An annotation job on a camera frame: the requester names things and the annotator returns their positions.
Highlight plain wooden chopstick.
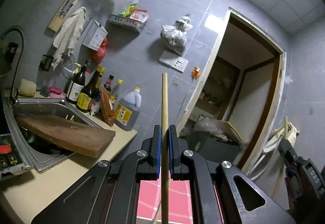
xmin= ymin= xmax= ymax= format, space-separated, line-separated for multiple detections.
xmin=272 ymin=116 xmax=289 ymax=200
xmin=161 ymin=73 xmax=169 ymax=224
xmin=152 ymin=201 xmax=161 ymax=224

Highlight pink checkered tablecloth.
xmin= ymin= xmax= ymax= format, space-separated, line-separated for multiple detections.
xmin=136 ymin=179 xmax=193 ymax=224

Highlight black cabinet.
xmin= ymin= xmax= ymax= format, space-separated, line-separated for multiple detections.
xmin=182 ymin=132 xmax=240 ymax=163

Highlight white rubber gloves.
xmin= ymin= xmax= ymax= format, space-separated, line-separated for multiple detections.
xmin=262 ymin=122 xmax=300 ymax=154

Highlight wooden cutting board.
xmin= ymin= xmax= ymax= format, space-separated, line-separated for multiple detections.
xmin=16 ymin=115 xmax=116 ymax=158

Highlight large oil jug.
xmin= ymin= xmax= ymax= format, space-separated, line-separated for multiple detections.
xmin=115 ymin=87 xmax=142 ymax=131

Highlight steel sink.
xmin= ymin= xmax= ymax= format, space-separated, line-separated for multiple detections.
xmin=3 ymin=97 xmax=100 ymax=173

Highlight induction cooktop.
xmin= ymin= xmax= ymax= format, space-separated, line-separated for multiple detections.
xmin=0 ymin=134 xmax=32 ymax=181

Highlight dark soy sauce bottle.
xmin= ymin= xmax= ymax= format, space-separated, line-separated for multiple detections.
xmin=76 ymin=65 xmax=105 ymax=113

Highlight dark wine bottle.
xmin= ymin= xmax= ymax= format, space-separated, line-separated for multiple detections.
xmin=66 ymin=61 xmax=88 ymax=104

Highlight sink faucet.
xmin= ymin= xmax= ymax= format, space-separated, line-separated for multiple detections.
xmin=1 ymin=25 xmax=26 ymax=107

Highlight yellow sponge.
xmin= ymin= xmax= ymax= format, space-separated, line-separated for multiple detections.
xmin=18 ymin=79 xmax=36 ymax=97

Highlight red plastic bag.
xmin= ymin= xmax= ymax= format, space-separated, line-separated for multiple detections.
xmin=93 ymin=38 xmax=108 ymax=63

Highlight hanging white towel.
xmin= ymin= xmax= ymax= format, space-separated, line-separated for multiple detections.
xmin=51 ymin=6 xmax=87 ymax=69

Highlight hanging plastic bag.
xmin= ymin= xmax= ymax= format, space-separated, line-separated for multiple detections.
xmin=160 ymin=13 xmax=193 ymax=56

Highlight wooden knife holder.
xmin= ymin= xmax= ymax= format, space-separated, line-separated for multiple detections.
xmin=47 ymin=0 xmax=78 ymax=32

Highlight white hose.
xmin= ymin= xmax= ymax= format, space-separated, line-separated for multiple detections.
xmin=249 ymin=147 xmax=270 ymax=181

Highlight wooden door frame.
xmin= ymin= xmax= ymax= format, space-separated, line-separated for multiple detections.
xmin=177 ymin=7 xmax=287 ymax=174

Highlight orange wall hook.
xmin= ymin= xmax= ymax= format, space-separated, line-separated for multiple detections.
xmin=191 ymin=67 xmax=201 ymax=79

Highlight wall switch panel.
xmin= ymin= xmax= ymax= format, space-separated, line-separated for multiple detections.
xmin=159 ymin=50 xmax=188 ymax=73

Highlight white metal wall box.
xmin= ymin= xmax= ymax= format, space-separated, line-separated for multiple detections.
xmin=82 ymin=20 xmax=108 ymax=51

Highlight grey wall shelf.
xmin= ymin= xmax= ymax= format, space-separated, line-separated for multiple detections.
xmin=107 ymin=14 xmax=145 ymax=34

